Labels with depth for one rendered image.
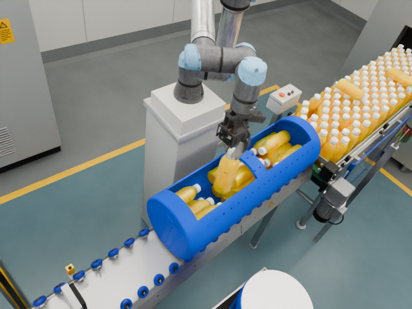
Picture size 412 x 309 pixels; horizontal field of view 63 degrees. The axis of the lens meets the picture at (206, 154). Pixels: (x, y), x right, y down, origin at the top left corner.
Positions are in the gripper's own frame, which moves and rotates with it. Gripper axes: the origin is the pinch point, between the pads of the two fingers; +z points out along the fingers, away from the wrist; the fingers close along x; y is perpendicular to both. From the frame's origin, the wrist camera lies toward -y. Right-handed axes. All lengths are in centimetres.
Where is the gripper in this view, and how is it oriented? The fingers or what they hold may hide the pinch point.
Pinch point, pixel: (233, 152)
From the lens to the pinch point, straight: 116.5
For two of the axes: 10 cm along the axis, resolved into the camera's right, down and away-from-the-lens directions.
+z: -1.5, 6.9, 7.1
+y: -7.3, 4.1, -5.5
